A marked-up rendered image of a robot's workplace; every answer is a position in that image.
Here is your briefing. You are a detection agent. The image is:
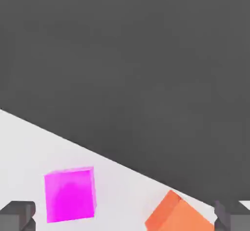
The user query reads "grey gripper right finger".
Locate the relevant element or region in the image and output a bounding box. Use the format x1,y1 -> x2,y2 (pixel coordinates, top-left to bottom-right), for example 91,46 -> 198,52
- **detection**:
213,200 -> 250,231

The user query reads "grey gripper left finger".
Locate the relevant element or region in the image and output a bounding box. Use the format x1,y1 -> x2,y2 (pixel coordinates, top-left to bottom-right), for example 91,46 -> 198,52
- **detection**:
0,200 -> 37,231

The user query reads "large orange box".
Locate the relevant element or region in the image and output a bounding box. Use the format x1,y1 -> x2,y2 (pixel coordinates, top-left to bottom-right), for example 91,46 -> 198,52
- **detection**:
145,189 -> 215,231

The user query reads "large magenta box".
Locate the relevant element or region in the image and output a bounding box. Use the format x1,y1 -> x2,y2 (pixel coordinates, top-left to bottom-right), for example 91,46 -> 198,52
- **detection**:
43,166 -> 97,224

